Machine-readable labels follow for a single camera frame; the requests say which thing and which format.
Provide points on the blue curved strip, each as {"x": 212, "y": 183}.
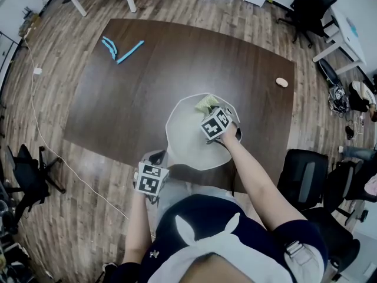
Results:
{"x": 112, "y": 43}
{"x": 108, "y": 49}

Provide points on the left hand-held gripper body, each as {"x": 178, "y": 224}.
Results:
{"x": 148, "y": 183}

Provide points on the grey shorts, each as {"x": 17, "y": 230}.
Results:
{"x": 173, "y": 196}

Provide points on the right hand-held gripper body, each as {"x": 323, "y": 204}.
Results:
{"x": 213, "y": 124}

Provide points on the white desk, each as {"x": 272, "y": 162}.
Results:
{"x": 344, "y": 40}

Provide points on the light blue item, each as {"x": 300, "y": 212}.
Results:
{"x": 352, "y": 26}

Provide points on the small beige round object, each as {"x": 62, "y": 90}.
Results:
{"x": 281, "y": 82}

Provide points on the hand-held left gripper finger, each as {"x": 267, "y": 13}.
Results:
{"x": 165, "y": 161}
{"x": 147, "y": 158}

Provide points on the person's left forearm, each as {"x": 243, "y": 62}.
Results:
{"x": 137, "y": 231}

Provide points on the person's right forearm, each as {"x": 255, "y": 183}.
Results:
{"x": 259, "y": 187}

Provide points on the navy and white shirt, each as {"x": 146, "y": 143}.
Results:
{"x": 206, "y": 214}

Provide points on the light green sponge cloth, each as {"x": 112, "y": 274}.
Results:
{"x": 206, "y": 102}

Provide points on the black office chair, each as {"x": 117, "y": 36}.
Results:
{"x": 344, "y": 184}
{"x": 312, "y": 7}
{"x": 26, "y": 175}
{"x": 303, "y": 178}

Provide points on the pink garment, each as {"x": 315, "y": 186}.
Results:
{"x": 371, "y": 186}

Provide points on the blue straight stick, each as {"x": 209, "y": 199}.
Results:
{"x": 129, "y": 52}

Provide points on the black oval case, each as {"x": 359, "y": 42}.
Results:
{"x": 330, "y": 71}

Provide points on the white power adapter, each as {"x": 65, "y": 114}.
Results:
{"x": 37, "y": 71}

